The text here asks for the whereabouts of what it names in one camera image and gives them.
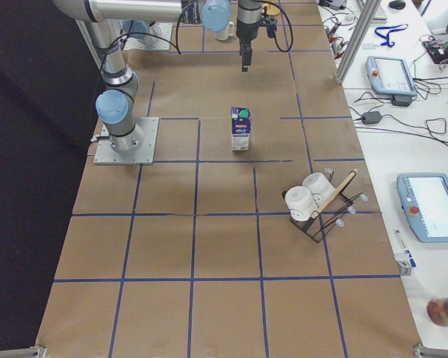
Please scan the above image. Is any black power adapter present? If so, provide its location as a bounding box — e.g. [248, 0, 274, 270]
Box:
[361, 110, 382, 125]

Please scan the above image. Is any white ceramic mug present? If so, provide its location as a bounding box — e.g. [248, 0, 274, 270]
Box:
[214, 22, 234, 42]

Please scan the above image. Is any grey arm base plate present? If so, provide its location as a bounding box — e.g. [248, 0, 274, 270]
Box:
[93, 117, 160, 165]

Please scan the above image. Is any black adapter beside pendant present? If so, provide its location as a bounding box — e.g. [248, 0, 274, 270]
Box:
[391, 95, 413, 107]

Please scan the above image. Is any white mug on rack front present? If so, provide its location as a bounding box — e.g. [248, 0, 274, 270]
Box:
[284, 186, 317, 222]

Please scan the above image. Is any brown patterned cylinder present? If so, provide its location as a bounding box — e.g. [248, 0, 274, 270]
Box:
[426, 298, 448, 327]

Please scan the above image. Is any upper teach pendant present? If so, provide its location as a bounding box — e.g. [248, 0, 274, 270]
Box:
[365, 56, 417, 97]

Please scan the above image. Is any blue lanyard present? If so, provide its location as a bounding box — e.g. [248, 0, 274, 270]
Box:
[375, 23, 409, 48]

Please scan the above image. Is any blue white milk carton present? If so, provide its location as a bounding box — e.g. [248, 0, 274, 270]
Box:
[230, 107, 252, 151]

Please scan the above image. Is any teach pendant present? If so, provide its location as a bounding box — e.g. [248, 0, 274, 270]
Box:
[365, 56, 417, 97]
[396, 172, 448, 243]

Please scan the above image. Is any white mug on rack rear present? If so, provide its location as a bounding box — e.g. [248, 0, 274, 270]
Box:
[302, 172, 335, 200]

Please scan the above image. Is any black wire mug rack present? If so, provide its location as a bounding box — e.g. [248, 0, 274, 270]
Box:
[281, 168, 368, 243]

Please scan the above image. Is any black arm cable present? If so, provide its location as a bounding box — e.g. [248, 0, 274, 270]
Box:
[261, 0, 296, 53]

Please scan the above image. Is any white mug on rack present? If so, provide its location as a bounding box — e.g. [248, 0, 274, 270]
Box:
[302, 172, 335, 200]
[284, 186, 317, 222]

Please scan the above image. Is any wooden stand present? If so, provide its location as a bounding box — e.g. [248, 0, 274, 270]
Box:
[261, 4, 280, 16]

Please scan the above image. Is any aluminium frame post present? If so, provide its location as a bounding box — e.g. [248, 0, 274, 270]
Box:
[334, 0, 381, 85]

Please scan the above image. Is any lower teach pendant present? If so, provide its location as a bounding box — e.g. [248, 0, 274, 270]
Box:
[396, 172, 448, 243]

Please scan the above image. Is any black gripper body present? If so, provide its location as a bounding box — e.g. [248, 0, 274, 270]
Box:
[236, 0, 262, 44]

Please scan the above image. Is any small blue white box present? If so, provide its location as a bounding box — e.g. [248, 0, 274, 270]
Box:
[394, 250, 417, 277]

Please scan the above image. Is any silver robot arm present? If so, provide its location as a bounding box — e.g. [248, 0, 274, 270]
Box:
[121, 19, 149, 41]
[55, 1, 231, 165]

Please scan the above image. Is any wooden rack handle stick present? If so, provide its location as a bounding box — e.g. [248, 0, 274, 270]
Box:
[311, 169, 358, 219]

